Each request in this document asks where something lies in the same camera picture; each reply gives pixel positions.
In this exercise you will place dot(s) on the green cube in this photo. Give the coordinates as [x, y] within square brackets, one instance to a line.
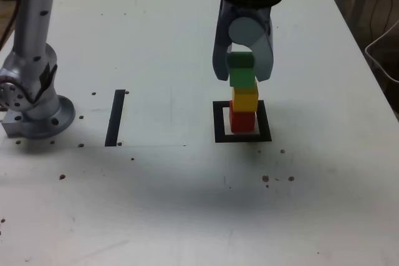
[241, 76]

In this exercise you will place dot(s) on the yellow cube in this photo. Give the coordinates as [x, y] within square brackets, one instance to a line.
[244, 101]

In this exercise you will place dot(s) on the black tape strip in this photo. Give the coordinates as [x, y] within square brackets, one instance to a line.
[114, 116]

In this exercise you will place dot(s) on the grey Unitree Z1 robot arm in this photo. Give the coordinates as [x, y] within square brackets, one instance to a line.
[31, 60]

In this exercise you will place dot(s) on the black tape square outline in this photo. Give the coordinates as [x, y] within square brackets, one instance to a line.
[218, 122]

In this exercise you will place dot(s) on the red cube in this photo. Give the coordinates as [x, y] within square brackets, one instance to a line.
[241, 121]

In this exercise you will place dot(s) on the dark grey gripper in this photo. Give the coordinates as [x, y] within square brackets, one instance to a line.
[246, 11]

